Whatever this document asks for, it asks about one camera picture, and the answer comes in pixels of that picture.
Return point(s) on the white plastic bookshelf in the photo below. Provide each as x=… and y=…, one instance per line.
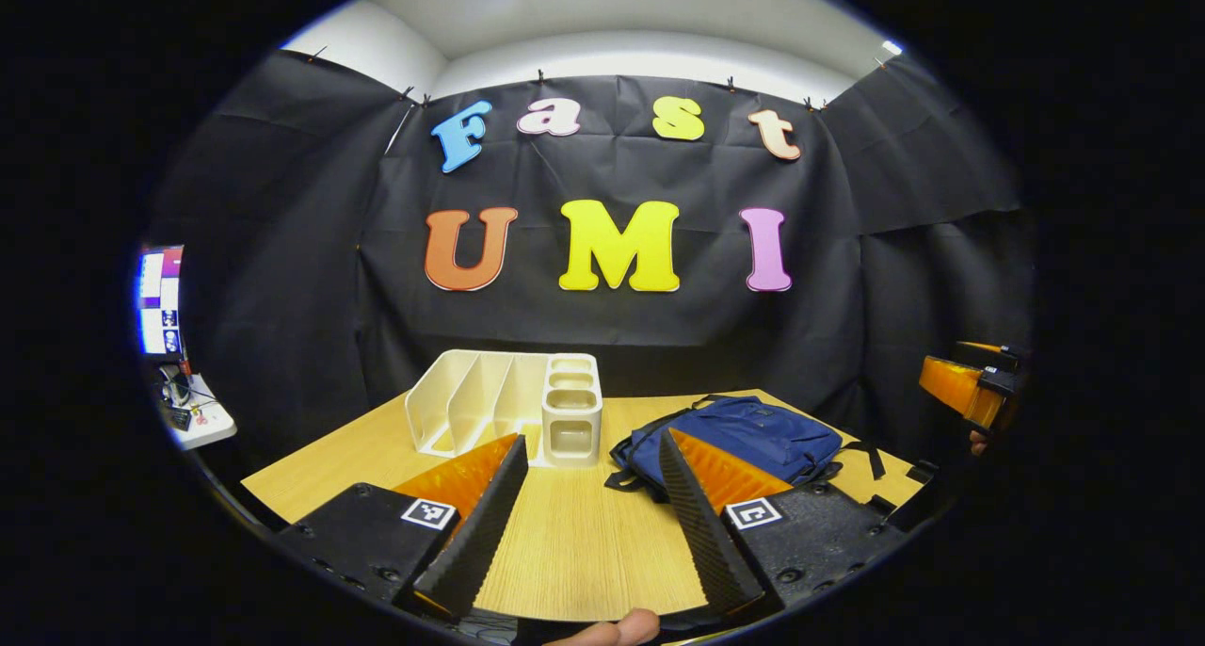
x=570, y=420

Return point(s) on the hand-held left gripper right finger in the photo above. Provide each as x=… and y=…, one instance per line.
x=701, y=533

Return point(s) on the white side table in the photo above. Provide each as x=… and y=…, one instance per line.
x=212, y=425

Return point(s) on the blue schoolbag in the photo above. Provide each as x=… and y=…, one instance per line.
x=753, y=434

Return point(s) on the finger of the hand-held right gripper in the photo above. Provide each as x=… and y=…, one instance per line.
x=955, y=387

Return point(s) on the black backdrop cloth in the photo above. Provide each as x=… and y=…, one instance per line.
x=659, y=335

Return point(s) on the computer monitor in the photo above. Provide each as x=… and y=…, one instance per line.
x=160, y=302

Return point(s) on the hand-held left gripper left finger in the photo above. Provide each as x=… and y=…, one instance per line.
x=480, y=533

